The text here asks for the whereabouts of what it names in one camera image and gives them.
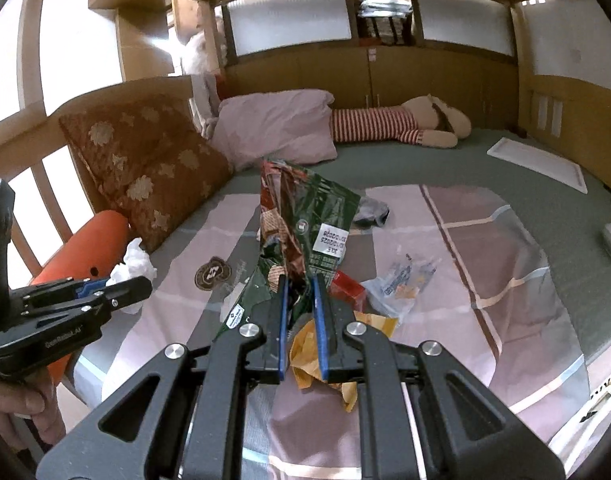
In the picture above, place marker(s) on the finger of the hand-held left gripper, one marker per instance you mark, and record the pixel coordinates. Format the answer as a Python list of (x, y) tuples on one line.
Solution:
[(92, 286), (130, 290)]

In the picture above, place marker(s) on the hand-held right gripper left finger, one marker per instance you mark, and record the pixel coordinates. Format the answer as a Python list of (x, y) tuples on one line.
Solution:
[(282, 320)]

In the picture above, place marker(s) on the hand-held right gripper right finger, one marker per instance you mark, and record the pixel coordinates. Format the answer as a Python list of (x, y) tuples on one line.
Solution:
[(320, 330)]

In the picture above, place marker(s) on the white tissue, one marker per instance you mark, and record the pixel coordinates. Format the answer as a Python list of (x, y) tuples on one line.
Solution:
[(135, 260)]

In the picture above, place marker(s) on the green snack bag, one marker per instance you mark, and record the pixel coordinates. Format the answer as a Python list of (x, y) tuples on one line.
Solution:
[(305, 200)]

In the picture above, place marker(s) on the person's left hand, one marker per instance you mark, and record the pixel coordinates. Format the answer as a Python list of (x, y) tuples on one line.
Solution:
[(20, 400)]

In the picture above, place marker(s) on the yellow crumpled wrapper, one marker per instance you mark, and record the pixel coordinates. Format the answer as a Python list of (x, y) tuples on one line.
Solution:
[(305, 355)]

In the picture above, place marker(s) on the red packet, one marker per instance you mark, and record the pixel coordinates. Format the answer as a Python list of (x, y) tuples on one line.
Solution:
[(348, 287)]

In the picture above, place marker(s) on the clear plastic wrapper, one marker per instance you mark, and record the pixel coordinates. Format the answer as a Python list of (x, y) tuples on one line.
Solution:
[(395, 285)]

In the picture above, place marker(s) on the dark grey rolled sock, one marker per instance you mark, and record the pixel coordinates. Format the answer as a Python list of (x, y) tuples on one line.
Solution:
[(370, 210)]

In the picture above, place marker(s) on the brown floral cushion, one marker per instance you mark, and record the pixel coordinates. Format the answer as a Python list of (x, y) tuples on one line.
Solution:
[(145, 160)]

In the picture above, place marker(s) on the wooden bed headboard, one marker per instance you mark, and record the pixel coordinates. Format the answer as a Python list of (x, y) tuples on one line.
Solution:
[(30, 130)]

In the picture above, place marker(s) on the pink plaid blanket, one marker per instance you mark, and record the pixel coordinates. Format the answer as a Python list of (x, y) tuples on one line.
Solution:
[(485, 270)]

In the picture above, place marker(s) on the pink pillow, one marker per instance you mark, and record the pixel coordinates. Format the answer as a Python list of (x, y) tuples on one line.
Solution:
[(275, 125)]

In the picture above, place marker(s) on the white hanging cloth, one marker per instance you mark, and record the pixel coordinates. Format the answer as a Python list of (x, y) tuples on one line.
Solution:
[(205, 105)]

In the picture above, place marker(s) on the green bed sheet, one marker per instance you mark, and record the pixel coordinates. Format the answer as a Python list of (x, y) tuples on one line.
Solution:
[(435, 165)]

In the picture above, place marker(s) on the striped plush doll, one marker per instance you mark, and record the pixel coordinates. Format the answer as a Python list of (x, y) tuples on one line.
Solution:
[(375, 122)]

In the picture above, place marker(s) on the white paper card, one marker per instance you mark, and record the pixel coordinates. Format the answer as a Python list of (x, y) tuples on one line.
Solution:
[(535, 162)]

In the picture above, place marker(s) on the white plastic bag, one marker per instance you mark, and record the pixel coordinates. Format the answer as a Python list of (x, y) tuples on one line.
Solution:
[(595, 420)]

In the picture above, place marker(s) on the pile of assorted packets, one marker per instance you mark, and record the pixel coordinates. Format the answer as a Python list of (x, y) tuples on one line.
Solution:
[(383, 5)]

